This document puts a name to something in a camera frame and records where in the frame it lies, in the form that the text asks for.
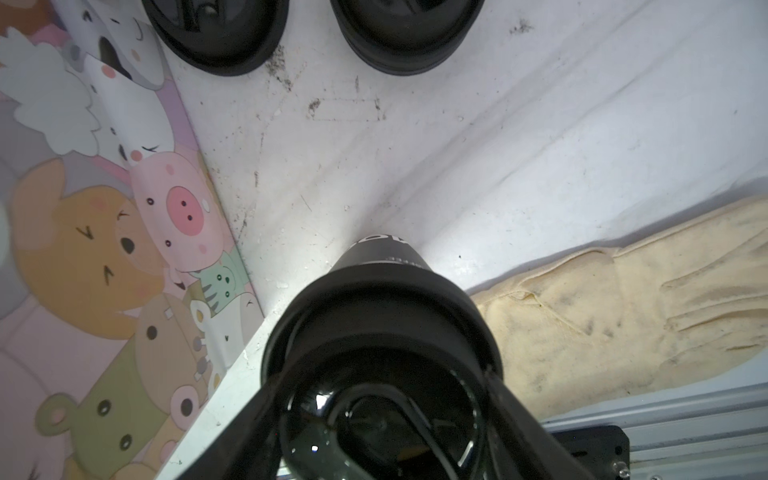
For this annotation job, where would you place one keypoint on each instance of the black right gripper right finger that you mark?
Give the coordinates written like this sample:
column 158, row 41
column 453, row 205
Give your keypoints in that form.
column 535, row 452

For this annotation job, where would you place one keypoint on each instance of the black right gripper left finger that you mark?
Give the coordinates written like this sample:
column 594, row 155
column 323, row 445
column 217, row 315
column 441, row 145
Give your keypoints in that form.
column 248, row 448

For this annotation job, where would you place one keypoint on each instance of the white paper gift bag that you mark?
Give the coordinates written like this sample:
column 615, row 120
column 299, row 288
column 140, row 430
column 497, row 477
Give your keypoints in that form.
column 124, row 299

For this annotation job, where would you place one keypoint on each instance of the beige work glove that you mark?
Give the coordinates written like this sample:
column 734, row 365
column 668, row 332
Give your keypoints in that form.
column 678, row 307

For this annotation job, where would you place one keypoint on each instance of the single black cup lid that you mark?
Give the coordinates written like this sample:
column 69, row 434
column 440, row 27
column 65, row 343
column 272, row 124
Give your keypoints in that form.
column 220, row 37

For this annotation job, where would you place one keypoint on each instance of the stack of black cup lids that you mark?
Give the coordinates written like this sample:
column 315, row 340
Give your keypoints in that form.
column 405, row 37

